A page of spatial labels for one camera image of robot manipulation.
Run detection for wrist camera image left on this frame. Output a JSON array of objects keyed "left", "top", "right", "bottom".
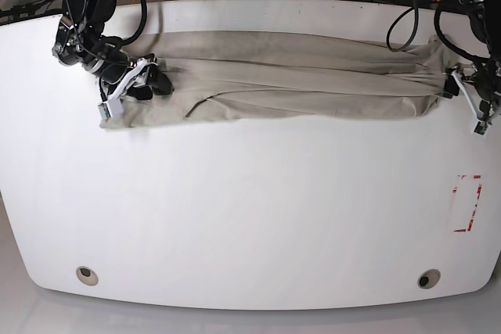
[{"left": 98, "top": 99, "right": 124, "bottom": 120}]

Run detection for beige T-shirt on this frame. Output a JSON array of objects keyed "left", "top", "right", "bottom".
[{"left": 100, "top": 31, "right": 458, "bottom": 129}]

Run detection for left table cable grommet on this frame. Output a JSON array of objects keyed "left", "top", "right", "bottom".
[{"left": 76, "top": 267, "right": 99, "bottom": 286}]

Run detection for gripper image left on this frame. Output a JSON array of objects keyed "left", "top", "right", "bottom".
[{"left": 52, "top": 27, "right": 174, "bottom": 101}]

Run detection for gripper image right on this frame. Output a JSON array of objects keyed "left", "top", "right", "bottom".
[{"left": 443, "top": 58, "right": 500, "bottom": 123}]

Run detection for right table cable grommet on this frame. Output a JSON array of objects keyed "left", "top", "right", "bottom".
[{"left": 417, "top": 269, "right": 441, "bottom": 289}]

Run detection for table cable grommet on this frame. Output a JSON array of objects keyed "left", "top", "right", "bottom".
[
  {"left": 417, "top": 269, "right": 441, "bottom": 289},
  {"left": 76, "top": 267, "right": 99, "bottom": 286}
]

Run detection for red tape rectangle marking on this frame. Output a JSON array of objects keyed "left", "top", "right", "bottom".
[{"left": 449, "top": 174, "right": 482, "bottom": 233}]

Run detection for black cable image right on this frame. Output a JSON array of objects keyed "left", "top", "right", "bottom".
[{"left": 385, "top": 0, "right": 422, "bottom": 52}]

